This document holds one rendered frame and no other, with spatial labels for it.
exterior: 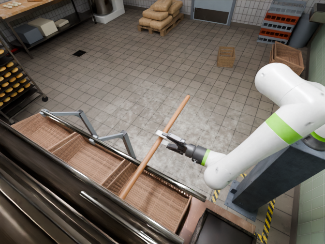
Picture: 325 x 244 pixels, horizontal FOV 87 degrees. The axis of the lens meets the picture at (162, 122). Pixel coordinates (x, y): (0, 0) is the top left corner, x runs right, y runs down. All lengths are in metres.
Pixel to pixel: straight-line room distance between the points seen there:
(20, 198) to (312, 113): 0.74
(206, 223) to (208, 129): 1.62
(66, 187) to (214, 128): 2.17
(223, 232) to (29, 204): 0.98
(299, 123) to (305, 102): 0.07
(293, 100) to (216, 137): 1.88
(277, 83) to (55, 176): 0.88
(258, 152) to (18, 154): 0.96
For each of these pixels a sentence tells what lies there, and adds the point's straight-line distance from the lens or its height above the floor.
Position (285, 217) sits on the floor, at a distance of 2.36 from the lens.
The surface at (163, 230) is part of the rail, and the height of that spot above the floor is 1.43.
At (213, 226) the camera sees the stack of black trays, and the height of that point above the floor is 0.90.
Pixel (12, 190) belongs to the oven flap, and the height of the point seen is 1.73.
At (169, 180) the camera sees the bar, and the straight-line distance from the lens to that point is 0.90.
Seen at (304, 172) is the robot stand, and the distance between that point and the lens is 1.33.
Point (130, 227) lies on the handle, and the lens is 0.57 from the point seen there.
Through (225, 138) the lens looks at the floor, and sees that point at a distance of 2.53.
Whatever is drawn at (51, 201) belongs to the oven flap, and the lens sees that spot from 0.68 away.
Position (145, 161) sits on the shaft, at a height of 1.21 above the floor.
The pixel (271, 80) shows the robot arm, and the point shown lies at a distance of 0.74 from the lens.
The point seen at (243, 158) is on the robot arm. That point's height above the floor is 1.42.
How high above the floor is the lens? 2.02
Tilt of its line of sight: 51 degrees down
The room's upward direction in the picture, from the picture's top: 4 degrees counter-clockwise
